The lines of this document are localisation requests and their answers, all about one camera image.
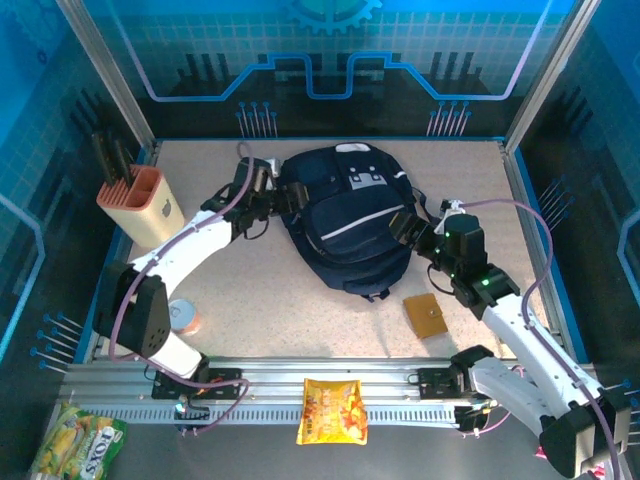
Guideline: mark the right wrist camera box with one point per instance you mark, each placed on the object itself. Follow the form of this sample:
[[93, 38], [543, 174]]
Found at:
[[452, 205]]

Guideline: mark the aluminium frame post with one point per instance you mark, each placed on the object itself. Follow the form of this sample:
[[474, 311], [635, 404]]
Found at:
[[550, 75], [106, 75]]

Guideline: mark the aluminium mounting rail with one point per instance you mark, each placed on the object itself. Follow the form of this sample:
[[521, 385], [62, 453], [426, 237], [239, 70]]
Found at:
[[325, 370]]

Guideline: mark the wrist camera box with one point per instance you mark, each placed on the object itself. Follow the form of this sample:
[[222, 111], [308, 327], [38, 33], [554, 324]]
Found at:
[[274, 166], [452, 205]]

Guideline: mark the navy blue backpack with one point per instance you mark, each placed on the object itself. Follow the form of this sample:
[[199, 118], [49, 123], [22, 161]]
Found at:
[[350, 225]]

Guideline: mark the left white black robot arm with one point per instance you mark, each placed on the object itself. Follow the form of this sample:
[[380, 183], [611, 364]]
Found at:
[[145, 315]]

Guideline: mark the brown leather wallet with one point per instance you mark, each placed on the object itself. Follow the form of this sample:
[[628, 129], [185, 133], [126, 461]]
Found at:
[[425, 316]]

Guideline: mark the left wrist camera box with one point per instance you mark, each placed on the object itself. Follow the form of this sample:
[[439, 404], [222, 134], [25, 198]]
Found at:
[[274, 166]]

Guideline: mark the green Fox's candy bag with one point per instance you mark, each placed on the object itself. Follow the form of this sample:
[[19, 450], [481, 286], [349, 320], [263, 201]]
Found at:
[[75, 445]]

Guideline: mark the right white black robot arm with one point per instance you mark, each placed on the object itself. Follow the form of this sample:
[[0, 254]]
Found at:
[[530, 345]]

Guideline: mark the beige terracotta knife holder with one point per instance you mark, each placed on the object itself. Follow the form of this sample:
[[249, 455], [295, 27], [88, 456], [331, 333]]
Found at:
[[145, 215]]

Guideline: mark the yellow chips bag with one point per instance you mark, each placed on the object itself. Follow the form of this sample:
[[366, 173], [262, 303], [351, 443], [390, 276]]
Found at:
[[331, 412]]

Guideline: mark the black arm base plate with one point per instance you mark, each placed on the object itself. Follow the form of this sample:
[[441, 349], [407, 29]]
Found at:
[[435, 382], [227, 385]]

